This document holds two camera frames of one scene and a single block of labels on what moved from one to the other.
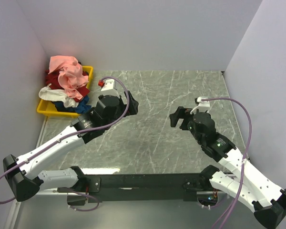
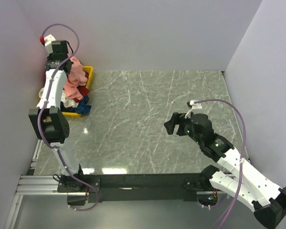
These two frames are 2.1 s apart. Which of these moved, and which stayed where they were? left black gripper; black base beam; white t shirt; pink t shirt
Moved: left black gripper
Stayed: white t shirt; black base beam; pink t shirt
